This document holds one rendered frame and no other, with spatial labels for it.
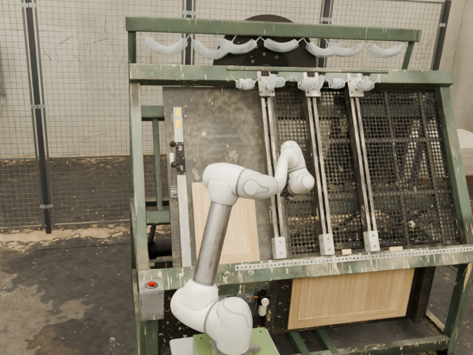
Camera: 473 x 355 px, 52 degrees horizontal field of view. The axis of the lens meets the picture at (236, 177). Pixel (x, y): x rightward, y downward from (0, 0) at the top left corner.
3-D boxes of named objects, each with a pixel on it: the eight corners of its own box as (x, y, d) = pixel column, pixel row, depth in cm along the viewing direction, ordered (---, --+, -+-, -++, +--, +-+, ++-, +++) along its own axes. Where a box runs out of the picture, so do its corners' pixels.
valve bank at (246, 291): (186, 339, 267) (188, 301, 259) (183, 323, 280) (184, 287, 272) (274, 329, 279) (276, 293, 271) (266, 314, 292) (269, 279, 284)
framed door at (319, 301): (286, 327, 333) (288, 329, 331) (294, 256, 314) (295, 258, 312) (403, 314, 355) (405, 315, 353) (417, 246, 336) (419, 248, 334)
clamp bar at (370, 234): (362, 252, 306) (382, 249, 283) (339, 75, 329) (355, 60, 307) (376, 251, 309) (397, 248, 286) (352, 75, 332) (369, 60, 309)
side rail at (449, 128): (456, 246, 330) (467, 244, 319) (430, 92, 351) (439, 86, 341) (466, 244, 332) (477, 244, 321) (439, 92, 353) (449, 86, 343)
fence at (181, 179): (181, 267, 279) (182, 267, 275) (172, 109, 297) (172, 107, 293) (190, 266, 280) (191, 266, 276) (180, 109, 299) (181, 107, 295)
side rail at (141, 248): (136, 270, 278) (137, 270, 268) (129, 89, 300) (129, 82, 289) (147, 270, 280) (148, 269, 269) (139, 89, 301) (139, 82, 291)
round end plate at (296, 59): (212, 126, 359) (215, 11, 332) (210, 124, 364) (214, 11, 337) (312, 125, 378) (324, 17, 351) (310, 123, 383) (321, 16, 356)
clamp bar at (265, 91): (269, 259, 291) (283, 257, 269) (252, 73, 315) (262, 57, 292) (286, 258, 294) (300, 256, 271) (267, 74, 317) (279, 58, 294)
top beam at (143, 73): (129, 85, 294) (129, 79, 285) (128, 70, 296) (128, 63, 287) (445, 89, 347) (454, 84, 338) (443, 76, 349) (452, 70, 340)
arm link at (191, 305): (201, 339, 212) (160, 320, 222) (218, 330, 227) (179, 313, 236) (241, 167, 208) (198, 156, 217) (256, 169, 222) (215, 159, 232)
